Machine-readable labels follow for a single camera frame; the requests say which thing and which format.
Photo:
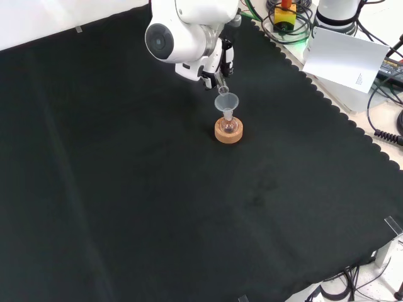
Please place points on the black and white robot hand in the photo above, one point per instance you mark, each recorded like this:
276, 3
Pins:
227, 59

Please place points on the clear glass graduated cylinder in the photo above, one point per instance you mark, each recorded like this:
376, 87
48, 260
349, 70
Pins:
223, 87

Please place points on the clear glass round-bottom flask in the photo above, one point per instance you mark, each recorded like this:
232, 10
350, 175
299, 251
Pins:
229, 126

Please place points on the clear plastic funnel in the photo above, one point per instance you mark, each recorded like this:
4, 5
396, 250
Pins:
226, 102

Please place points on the yellow stop button box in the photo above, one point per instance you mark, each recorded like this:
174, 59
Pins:
285, 17

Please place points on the pale board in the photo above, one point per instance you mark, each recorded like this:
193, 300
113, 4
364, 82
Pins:
343, 59

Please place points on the white box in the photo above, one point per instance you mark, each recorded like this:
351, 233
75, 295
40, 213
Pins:
355, 100

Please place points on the black bench cloth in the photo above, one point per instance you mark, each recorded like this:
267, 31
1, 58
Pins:
157, 188

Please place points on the clear tape strip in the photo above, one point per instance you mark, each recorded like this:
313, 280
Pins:
79, 29
394, 225

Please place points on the black power adapter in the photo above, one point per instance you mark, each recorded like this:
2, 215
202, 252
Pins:
392, 69

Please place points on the grey metal bracket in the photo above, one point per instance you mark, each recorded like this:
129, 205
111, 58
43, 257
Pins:
388, 250

